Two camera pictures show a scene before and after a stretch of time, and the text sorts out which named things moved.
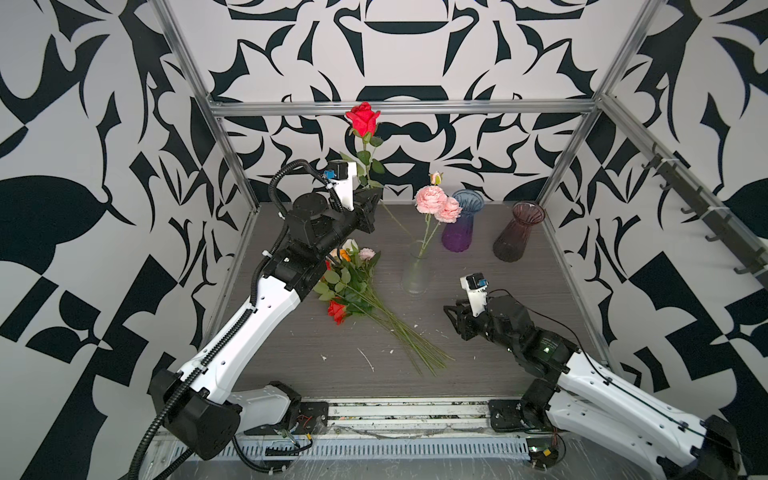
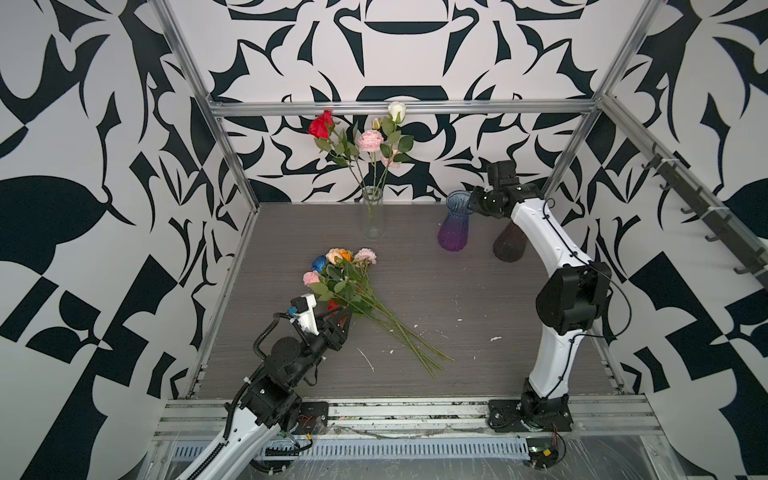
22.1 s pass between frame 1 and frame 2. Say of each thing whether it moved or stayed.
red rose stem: moved
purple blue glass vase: stayed
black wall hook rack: stayed
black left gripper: moved
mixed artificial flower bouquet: stayed
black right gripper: moved
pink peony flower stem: moved
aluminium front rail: stayed
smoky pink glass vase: stayed
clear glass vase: moved
